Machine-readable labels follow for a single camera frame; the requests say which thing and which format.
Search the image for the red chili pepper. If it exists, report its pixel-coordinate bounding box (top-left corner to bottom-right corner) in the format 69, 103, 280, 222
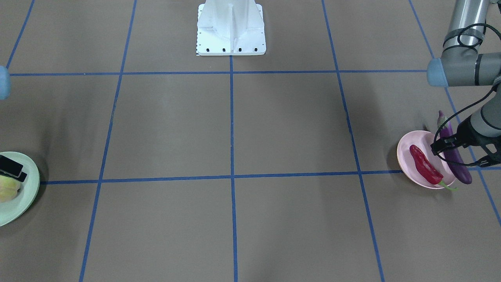
409, 145, 458, 191

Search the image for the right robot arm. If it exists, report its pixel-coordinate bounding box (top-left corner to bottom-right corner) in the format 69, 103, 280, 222
0, 66, 27, 183

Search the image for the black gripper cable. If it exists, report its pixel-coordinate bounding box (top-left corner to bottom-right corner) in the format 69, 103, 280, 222
433, 23, 501, 168

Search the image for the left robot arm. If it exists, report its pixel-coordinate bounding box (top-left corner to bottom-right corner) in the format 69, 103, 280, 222
427, 0, 501, 154

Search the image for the purple eggplant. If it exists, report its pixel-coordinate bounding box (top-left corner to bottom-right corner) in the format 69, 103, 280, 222
437, 110, 472, 184

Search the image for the light green plate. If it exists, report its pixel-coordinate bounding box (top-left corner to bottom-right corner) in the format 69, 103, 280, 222
0, 152, 40, 226

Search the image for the pale green peach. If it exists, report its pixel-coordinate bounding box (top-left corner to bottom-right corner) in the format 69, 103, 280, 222
0, 175, 21, 203

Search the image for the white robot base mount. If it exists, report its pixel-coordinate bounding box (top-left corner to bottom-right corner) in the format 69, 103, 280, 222
196, 0, 267, 56

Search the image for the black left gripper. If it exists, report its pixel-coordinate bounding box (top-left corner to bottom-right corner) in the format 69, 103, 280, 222
431, 116, 490, 155

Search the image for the pink plate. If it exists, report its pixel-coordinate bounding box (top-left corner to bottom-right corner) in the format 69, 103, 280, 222
396, 130, 456, 189

